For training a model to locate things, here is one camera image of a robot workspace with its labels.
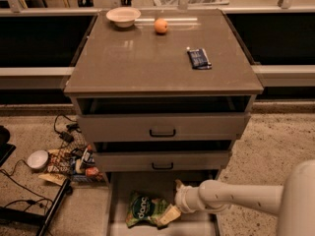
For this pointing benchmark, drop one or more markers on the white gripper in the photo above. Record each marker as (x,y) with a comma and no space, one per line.
(182,198)

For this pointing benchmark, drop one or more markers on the green rice chip bag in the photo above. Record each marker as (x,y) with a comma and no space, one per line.
(145,208)

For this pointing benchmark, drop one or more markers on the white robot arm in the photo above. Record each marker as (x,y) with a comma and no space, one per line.
(293,203)

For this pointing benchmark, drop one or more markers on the bottom grey drawer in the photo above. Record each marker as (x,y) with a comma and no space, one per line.
(157,184)

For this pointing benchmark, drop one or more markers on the grey drawer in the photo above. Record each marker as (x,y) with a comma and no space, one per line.
(162,156)
(157,184)
(161,119)

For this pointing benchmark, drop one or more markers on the middle grey drawer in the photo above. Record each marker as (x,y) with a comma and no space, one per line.
(162,156)

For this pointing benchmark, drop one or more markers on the top grey drawer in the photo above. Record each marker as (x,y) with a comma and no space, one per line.
(161,119)

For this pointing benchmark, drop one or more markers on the grey drawer cabinet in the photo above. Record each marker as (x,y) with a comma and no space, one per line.
(138,62)

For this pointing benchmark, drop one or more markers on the white bowl on counter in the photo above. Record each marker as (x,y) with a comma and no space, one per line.
(123,17)

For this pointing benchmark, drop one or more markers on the black power adapter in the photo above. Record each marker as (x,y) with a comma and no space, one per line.
(66,137)

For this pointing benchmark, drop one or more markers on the dark blue snack packet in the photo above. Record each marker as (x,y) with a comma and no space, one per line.
(199,59)

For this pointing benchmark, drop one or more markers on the white bowl on floor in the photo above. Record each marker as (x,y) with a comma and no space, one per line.
(38,159)

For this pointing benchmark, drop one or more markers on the orange fruit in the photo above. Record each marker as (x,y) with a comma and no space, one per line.
(160,26)

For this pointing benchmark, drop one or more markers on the wire basket of snacks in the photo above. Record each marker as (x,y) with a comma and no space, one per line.
(76,164)

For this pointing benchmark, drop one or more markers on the black stand frame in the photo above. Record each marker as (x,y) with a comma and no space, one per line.
(38,213)

